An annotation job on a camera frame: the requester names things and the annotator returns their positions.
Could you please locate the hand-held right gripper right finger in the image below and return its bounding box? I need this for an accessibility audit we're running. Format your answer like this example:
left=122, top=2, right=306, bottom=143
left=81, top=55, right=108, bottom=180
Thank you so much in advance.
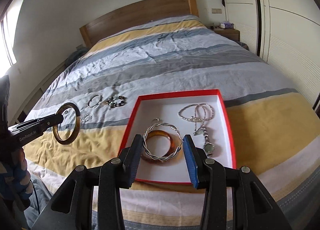
left=183, top=134, right=292, bottom=230

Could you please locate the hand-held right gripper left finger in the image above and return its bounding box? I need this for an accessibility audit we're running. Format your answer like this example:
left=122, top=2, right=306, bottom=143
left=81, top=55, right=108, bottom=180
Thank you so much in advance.
left=31, top=134, right=142, bottom=230

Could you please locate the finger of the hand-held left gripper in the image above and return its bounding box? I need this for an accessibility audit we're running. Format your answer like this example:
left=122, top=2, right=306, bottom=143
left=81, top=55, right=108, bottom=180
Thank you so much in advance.
left=15, top=125, right=54, bottom=147
left=7, top=113, right=64, bottom=133

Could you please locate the silver twisted hoop earring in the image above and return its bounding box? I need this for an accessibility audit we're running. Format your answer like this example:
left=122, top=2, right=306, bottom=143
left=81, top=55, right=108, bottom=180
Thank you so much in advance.
left=142, top=121, right=185, bottom=162

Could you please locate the silver wristwatch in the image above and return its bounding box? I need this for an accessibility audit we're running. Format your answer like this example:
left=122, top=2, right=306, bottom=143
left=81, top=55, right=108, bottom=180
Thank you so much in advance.
left=200, top=125, right=221, bottom=158

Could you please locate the red cardboard box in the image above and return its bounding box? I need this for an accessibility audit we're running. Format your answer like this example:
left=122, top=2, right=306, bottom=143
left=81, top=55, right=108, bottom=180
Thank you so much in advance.
left=117, top=89, right=237, bottom=186

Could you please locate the amber translucent bangle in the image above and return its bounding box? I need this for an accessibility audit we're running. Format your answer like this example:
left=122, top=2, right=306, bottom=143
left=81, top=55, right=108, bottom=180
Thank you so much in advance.
left=142, top=131, right=181, bottom=164

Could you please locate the gold chain necklace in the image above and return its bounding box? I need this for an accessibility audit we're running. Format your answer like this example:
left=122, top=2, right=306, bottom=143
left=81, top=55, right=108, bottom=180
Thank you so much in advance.
left=193, top=105, right=208, bottom=137

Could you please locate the dark olive brown bangle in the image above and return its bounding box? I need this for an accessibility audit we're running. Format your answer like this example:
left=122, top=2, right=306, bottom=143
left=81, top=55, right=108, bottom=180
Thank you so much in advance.
left=52, top=103, right=81, bottom=145

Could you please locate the pearl bead bracelet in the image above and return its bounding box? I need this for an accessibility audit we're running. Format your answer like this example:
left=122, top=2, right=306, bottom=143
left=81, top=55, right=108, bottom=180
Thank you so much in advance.
left=178, top=103, right=215, bottom=123

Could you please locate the person's left hand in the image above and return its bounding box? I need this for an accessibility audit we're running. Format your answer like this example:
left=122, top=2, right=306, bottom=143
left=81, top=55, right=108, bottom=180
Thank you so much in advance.
left=12, top=149, right=31, bottom=203

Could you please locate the thin silver bangle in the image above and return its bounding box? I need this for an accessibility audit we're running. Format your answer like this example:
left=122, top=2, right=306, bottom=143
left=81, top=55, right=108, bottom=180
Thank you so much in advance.
left=88, top=94, right=103, bottom=108

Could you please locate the blue fleece cloth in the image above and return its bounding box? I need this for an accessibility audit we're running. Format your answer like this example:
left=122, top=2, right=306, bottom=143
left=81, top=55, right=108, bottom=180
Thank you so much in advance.
left=25, top=177, right=54, bottom=220

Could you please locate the blue grey bundled cloth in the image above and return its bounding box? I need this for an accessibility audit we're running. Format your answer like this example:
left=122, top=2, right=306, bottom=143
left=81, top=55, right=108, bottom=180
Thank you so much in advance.
left=68, top=47, right=88, bottom=64

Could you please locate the bed with striped duvet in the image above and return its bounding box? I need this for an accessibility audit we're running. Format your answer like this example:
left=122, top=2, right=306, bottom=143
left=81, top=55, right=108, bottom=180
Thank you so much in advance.
left=19, top=15, right=320, bottom=230

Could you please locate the wooden nightstand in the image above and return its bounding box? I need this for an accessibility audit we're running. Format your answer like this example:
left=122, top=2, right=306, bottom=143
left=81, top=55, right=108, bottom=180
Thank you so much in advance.
left=213, top=28, right=240, bottom=42

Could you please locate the wooden headboard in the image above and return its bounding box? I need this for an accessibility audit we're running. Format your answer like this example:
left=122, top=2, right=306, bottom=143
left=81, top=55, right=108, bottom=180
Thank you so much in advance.
left=79, top=0, right=199, bottom=49

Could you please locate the white wardrobe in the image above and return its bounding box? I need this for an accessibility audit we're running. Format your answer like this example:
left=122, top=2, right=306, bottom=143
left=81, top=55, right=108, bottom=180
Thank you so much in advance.
left=217, top=0, right=320, bottom=110

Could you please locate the black cable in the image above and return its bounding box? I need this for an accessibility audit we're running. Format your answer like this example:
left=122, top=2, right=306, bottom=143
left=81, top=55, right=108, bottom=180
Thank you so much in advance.
left=30, top=179, right=41, bottom=214

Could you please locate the dark stone beaded bracelet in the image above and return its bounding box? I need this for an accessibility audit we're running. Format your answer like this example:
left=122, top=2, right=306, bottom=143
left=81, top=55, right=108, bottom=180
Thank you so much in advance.
left=106, top=95, right=128, bottom=109

